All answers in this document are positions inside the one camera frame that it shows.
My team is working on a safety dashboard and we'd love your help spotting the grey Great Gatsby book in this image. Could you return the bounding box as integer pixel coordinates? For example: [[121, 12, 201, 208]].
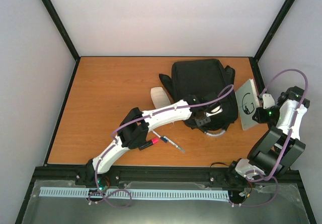
[[235, 79, 260, 131]]

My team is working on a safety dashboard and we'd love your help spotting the black student bag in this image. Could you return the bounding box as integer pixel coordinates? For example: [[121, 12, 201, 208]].
[[159, 58, 238, 133]]

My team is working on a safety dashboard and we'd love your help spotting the beige ribbed pencil case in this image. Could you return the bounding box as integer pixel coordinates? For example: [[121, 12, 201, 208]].
[[150, 87, 171, 109]]

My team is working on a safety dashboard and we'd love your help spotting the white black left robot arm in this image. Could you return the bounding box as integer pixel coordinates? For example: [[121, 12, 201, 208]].
[[86, 96, 221, 185]]

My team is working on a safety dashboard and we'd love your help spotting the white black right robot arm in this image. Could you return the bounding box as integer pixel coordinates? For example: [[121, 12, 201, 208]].
[[225, 86, 310, 187]]

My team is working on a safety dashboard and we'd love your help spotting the silver pen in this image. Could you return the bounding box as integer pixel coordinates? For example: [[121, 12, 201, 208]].
[[167, 139, 185, 153]]

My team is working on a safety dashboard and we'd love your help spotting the blue capped white marker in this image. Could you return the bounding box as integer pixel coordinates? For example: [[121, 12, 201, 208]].
[[152, 130, 168, 142]]

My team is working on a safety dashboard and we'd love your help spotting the pink black highlighter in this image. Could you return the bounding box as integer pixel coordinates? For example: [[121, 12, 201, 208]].
[[139, 137, 159, 151]]

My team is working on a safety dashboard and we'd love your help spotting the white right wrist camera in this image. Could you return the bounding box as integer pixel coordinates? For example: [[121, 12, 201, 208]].
[[259, 93, 275, 109]]

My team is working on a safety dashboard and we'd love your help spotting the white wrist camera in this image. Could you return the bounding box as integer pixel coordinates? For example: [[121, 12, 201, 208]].
[[259, 93, 275, 109], [206, 106, 223, 117]]

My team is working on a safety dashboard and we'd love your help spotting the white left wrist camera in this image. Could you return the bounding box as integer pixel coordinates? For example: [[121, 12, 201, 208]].
[[206, 106, 223, 117]]

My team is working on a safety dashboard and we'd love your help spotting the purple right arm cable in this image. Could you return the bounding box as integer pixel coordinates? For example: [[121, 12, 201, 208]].
[[230, 68, 309, 207]]

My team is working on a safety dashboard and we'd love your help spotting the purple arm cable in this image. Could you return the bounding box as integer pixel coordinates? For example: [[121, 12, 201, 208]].
[[94, 84, 235, 207], [230, 68, 309, 207]]

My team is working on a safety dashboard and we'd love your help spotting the black aluminium frame rail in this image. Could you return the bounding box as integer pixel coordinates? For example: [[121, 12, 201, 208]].
[[32, 166, 301, 187]]

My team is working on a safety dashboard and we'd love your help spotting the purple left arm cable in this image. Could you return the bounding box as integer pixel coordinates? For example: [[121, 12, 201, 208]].
[[94, 84, 235, 207]]

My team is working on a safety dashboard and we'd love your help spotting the light blue cable duct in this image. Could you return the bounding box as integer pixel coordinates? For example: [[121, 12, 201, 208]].
[[39, 187, 229, 201]]

